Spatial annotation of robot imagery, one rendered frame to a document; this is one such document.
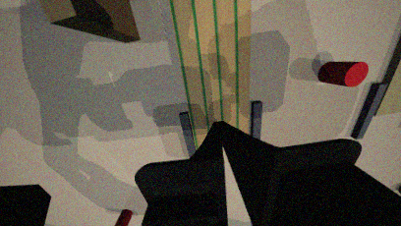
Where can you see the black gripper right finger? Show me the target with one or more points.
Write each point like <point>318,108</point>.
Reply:
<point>258,165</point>

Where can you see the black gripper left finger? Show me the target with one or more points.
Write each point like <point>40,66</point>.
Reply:
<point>203,173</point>

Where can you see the red cylinder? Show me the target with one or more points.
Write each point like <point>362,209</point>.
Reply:
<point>343,73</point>
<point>124,218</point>

